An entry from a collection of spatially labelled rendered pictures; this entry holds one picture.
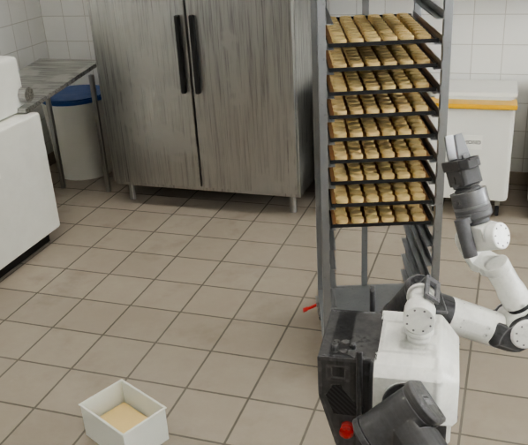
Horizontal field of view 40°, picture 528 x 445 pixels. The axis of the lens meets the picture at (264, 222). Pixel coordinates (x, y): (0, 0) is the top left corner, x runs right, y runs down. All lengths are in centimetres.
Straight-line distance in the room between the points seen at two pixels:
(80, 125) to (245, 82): 164
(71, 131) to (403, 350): 456
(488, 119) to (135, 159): 238
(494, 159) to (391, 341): 328
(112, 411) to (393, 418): 195
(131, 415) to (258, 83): 235
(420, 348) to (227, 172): 348
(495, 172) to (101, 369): 272
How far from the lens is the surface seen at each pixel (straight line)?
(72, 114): 582
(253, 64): 466
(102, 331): 389
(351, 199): 295
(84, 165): 597
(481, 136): 477
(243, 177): 492
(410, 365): 157
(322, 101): 276
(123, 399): 329
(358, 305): 363
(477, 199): 180
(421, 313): 155
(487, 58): 533
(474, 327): 189
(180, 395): 335
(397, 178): 296
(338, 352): 160
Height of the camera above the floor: 202
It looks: 24 degrees down
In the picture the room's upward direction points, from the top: 3 degrees counter-clockwise
